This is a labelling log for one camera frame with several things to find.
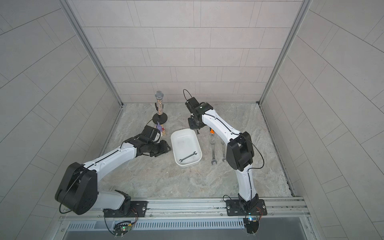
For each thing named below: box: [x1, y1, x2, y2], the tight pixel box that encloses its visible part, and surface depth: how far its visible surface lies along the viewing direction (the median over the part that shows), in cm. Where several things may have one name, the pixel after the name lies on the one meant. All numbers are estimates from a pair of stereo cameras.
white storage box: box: [170, 128, 203, 167], surface depth 93 cm
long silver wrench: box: [210, 139, 218, 164], surface depth 93 cm
